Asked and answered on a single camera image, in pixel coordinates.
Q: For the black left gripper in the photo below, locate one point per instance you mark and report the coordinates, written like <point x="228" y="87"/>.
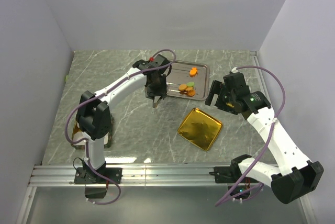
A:
<point x="162" y="91"/>

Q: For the aluminium mounting rail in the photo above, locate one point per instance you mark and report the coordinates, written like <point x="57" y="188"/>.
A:
<point x="132" y="174"/>

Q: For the orange chocolate chip cookie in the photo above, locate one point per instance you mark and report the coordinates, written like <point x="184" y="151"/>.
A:
<point x="191" y="93"/>

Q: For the tan round sandwich cookie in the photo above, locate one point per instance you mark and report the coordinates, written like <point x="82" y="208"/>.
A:
<point x="182" y="87"/>

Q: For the gold tin lid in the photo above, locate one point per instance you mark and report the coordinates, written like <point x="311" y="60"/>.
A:
<point x="200" y="129"/>

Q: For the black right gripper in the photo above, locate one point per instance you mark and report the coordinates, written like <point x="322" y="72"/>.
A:
<point x="215" y="89"/>

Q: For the silver metal tray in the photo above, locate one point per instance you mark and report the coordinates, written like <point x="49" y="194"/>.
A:
<point x="180" y="75"/>

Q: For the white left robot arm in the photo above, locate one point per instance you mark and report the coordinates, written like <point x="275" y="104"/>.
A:
<point x="93" y="115"/>

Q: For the green sandwich cookie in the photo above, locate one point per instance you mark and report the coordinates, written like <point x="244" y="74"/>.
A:
<point x="190" y="84"/>

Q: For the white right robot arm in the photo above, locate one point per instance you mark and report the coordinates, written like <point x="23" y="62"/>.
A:
<point x="295" y="175"/>

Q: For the orange pineapple cookie top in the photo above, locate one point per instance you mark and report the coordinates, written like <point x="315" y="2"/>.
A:
<point x="193" y="72"/>

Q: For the green christmas cookie tin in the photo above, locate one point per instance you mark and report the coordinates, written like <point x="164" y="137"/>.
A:
<point x="78" y="134"/>

